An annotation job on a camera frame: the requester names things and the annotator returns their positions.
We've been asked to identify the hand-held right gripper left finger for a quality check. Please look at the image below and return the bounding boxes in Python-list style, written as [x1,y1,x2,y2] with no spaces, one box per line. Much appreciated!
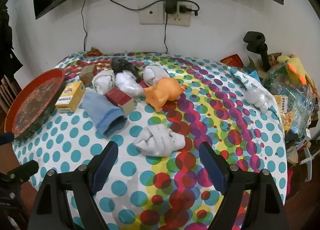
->
[27,141,119,230]

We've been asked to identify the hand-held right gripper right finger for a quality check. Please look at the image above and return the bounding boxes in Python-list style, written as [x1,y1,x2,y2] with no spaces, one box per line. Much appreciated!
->
[199,142,290,230]

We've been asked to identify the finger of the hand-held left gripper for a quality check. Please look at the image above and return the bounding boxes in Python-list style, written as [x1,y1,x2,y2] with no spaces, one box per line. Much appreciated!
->
[0,132,14,145]
[0,159,39,188]

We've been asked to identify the red round tray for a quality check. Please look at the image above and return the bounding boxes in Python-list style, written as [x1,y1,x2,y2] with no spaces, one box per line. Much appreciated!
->
[4,68,67,141]

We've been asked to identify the blue sock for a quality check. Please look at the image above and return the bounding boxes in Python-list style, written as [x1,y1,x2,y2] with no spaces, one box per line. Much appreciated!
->
[81,92,128,138]

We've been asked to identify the white sock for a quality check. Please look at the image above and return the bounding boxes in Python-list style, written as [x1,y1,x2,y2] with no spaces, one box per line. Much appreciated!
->
[132,125,186,157]
[244,87,272,114]
[143,65,170,87]
[92,71,117,95]

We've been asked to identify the dark red box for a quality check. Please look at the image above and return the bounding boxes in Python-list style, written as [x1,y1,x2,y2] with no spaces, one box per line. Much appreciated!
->
[105,87,135,115]

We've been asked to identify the yellow cardboard box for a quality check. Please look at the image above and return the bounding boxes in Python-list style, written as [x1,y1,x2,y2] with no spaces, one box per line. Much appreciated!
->
[55,81,86,113]

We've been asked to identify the white plastic bag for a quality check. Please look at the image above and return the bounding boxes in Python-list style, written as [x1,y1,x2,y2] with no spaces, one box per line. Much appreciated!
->
[115,70,145,98]

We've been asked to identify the orange toy pig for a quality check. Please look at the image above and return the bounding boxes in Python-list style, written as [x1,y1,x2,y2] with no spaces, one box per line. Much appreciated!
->
[143,78,187,113]

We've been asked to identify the brown cardboard box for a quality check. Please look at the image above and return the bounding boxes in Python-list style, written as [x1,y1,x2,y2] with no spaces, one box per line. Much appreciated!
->
[79,64,98,87]

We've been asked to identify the black plastic bag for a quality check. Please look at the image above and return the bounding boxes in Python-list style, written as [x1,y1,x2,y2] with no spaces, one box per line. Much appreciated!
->
[111,58,140,82]

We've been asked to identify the wooden chair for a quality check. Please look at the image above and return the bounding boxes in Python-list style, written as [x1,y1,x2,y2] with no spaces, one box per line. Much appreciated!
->
[0,75,19,113]

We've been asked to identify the polka-dot tablecloth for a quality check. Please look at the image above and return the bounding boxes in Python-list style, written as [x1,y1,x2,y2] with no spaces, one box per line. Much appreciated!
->
[12,50,287,230]

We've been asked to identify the dark clothing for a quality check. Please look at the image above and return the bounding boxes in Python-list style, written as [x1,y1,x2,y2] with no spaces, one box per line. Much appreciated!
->
[0,7,24,78]

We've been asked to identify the small yellow box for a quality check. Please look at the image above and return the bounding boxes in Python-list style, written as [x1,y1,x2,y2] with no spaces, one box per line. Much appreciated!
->
[272,94,288,113]

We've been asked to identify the clear plastic bag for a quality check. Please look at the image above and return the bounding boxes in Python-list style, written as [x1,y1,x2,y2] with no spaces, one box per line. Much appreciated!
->
[265,62,317,130]

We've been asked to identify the red packet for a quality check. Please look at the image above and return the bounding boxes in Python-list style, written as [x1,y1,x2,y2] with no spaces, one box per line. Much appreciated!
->
[221,54,244,67]

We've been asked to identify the brown cardboard scrap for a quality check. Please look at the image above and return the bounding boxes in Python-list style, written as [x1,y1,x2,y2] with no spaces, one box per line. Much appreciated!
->
[247,56,268,75]

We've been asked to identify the orange candy wrapper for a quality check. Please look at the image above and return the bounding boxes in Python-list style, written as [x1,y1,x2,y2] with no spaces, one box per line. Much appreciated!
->
[86,47,102,57]

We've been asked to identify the yellow knitted toy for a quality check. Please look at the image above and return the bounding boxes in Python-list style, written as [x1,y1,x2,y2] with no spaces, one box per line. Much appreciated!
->
[276,54,315,85]

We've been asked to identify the black phone holder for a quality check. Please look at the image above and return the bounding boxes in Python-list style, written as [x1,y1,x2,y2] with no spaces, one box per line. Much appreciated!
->
[243,31,272,72]

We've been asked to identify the black plug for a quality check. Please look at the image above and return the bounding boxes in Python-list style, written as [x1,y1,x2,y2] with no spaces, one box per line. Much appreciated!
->
[179,5,200,17]

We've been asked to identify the black power adapter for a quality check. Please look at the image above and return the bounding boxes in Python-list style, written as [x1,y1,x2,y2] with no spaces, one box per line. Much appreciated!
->
[164,0,178,14]

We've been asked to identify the beige wall socket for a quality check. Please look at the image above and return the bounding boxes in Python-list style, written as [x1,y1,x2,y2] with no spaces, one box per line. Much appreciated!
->
[165,12,190,27]

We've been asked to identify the beige wall plate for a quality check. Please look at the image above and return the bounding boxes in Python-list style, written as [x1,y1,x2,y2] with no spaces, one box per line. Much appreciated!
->
[139,7,165,25]

